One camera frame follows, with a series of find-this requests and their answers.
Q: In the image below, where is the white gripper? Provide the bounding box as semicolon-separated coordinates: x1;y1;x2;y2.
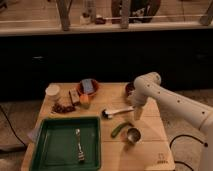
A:
129;90;148;121

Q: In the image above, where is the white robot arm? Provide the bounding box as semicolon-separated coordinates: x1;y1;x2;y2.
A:
130;72;213;171

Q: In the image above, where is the small metal cup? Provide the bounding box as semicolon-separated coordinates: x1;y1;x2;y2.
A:
127;128;141;144

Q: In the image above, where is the white paper cup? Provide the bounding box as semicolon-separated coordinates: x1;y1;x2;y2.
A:
45;85;60;101

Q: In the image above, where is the dark red bowl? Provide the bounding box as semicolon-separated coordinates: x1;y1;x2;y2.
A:
125;82;135;98

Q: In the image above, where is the green cucumber toy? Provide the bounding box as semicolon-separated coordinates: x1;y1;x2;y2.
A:
111;122;134;138

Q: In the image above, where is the orange bowl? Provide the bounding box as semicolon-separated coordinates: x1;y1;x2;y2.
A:
77;78;99;97

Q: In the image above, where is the orange yellow block toy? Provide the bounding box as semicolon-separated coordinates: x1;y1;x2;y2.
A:
80;94;90;109

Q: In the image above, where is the blue sponge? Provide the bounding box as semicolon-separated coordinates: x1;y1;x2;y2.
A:
82;79;94;94

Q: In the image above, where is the brown chocolate bar toy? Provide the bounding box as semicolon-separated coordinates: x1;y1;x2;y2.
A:
69;88;80;105

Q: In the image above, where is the metal fork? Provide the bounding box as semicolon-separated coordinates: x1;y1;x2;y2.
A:
75;129;85;163

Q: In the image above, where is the green plastic tray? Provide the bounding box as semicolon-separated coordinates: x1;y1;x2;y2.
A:
29;116;101;171

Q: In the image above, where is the black cable right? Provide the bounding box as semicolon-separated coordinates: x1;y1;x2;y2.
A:
169;134;209;171

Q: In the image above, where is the black cable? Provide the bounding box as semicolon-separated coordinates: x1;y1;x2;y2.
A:
169;134;209;171
0;105;28;148

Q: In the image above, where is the black cable left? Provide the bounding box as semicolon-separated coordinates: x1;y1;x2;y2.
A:
0;105;28;148

